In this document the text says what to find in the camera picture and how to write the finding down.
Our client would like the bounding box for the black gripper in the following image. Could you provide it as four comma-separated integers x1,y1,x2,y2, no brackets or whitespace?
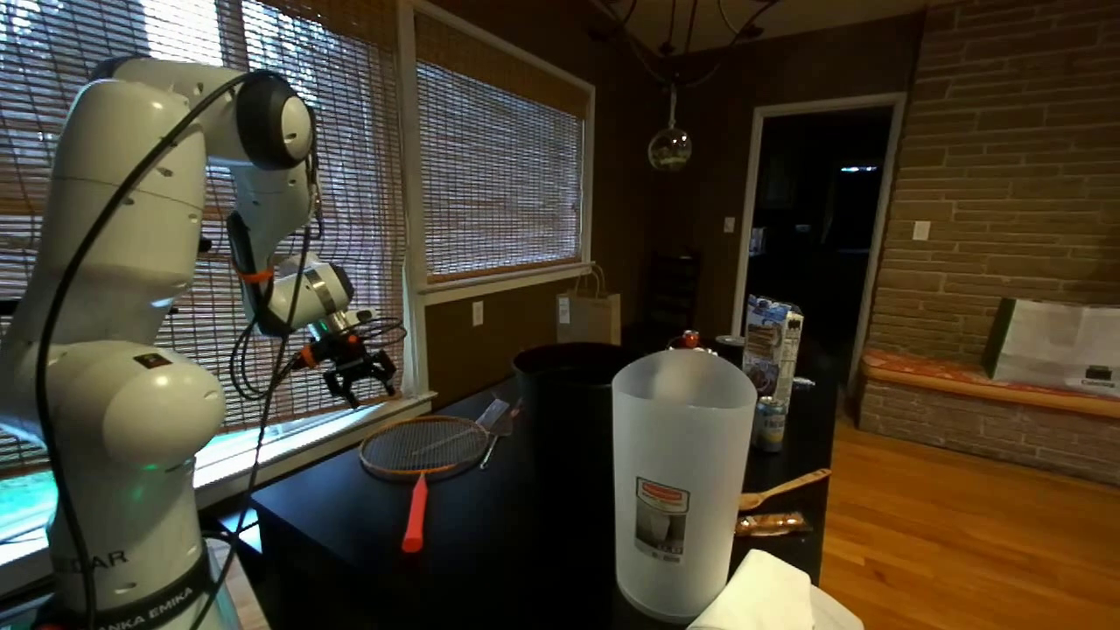
303,308,399,408

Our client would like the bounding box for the orange badminton racket red grip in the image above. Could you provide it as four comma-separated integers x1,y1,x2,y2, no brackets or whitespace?
352,412,498,558

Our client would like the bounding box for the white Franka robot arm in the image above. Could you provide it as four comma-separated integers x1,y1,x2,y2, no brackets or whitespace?
0,55,394,630

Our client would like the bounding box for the black plastic bin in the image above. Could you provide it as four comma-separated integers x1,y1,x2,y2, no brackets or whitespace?
516,343,635,630

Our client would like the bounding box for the translucent white plastic bin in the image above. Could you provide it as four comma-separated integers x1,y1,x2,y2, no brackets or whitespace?
612,349,756,625

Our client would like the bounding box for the metal slotted spatula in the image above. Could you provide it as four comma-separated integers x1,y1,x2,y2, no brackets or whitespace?
475,398,523,467

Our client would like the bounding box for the brown paper bag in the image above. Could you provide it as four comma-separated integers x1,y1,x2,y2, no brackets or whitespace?
558,265,623,343

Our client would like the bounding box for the window blind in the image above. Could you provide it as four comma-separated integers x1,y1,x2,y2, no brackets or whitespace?
418,65,583,280

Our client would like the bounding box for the hanging globe lamp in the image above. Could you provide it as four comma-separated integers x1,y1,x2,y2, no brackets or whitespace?
646,90,692,172

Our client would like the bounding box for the cereal box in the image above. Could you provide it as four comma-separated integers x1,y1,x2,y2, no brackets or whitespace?
743,298,805,451

